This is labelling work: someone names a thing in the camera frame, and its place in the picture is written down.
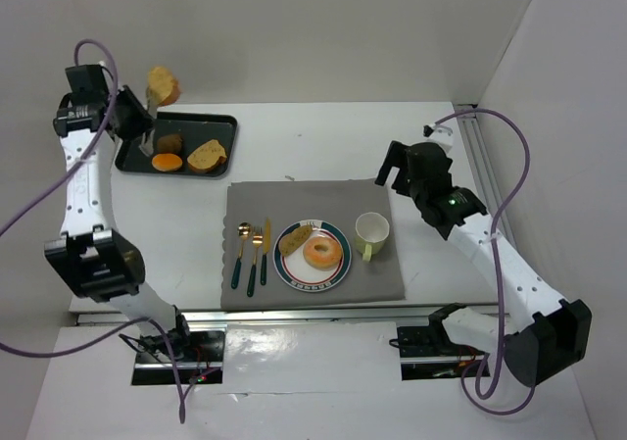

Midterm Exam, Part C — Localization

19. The sliced bread loaf end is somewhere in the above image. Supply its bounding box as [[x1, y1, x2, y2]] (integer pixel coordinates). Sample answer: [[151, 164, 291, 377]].
[[147, 66, 180, 107]]

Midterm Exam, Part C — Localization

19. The orange glazed donut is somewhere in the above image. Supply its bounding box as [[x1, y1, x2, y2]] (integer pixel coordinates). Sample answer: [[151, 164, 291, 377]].
[[303, 236, 343, 269]]

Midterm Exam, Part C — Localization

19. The brown muffin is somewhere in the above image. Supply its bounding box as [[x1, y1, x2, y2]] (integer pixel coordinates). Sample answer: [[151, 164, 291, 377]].
[[278, 224, 314, 257]]

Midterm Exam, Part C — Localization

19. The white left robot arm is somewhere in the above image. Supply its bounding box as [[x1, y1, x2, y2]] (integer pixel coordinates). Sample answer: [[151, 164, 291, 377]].
[[44, 64, 190, 361]]

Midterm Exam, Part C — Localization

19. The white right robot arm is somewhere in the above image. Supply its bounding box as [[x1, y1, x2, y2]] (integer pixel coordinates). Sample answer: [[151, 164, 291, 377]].
[[375, 126, 592, 387]]

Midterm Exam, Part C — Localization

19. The dark brown bread roll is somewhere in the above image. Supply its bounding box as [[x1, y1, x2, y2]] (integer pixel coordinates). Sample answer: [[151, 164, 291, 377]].
[[155, 133, 183, 155]]

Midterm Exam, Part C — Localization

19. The bread slice with crust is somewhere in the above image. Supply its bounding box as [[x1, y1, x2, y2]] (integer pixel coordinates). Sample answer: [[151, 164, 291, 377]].
[[187, 139, 227, 173]]

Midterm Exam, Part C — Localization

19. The orange round bun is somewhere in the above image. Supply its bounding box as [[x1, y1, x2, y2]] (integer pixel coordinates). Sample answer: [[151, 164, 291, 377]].
[[151, 153, 183, 172]]

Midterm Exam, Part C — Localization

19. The black food tray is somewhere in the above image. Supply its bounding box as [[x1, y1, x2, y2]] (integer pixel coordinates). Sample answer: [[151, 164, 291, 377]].
[[114, 112, 238, 178]]

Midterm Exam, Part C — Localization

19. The light green mug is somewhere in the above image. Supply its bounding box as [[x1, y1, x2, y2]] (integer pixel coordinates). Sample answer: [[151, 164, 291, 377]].
[[355, 212, 390, 262]]

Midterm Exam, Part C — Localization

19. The grey placemat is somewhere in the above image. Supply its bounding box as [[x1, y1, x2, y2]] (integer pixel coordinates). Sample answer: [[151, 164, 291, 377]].
[[220, 179, 406, 311]]

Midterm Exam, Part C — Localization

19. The white plate green rim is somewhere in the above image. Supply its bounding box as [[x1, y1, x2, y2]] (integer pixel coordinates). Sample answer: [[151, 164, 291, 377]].
[[271, 220, 352, 293]]

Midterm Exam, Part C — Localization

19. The aluminium rail right side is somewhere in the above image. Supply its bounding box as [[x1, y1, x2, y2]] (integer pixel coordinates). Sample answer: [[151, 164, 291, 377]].
[[453, 102, 510, 225]]

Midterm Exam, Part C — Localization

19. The aluminium rail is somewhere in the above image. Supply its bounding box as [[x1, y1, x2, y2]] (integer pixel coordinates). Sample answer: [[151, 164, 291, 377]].
[[72, 305, 452, 327], [453, 102, 510, 225]]

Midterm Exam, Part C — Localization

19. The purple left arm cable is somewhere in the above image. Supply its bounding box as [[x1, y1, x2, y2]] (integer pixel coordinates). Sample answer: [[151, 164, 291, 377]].
[[0, 39, 221, 424]]

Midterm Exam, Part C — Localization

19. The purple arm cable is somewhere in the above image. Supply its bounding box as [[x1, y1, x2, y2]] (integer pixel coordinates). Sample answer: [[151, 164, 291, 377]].
[[433, 108, 538, 416], [0, 39, 221, 424]]

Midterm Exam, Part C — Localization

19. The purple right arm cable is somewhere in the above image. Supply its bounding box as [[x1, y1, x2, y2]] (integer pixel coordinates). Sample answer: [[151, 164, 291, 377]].
[[433, 108, 538, 416]]

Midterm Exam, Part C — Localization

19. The gold spoon green handle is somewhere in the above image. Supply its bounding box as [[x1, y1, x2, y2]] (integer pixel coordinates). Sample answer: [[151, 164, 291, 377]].
[[230, 222, 252, 289]]

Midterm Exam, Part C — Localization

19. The gold fork green handle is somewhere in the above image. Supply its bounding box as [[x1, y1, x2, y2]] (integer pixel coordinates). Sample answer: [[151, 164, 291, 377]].
[[246, 226, 264, 298]]

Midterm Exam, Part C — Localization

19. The aluminium rail front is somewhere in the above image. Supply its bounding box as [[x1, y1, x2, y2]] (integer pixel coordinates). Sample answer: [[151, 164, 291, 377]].
[[72, 305, 452, 327]]

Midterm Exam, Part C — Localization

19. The gold knife green handle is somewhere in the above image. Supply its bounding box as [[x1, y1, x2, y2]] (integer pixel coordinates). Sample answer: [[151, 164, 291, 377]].
[[260, 218, 271, 286]]

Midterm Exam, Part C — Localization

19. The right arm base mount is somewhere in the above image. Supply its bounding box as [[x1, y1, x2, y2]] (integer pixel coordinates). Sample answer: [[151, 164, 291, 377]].
[[388, 303, 484, 381]]

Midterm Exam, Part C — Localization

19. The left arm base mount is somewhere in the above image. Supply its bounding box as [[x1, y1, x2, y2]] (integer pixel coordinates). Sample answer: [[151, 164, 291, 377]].
[[119, 327, 226, 386]]

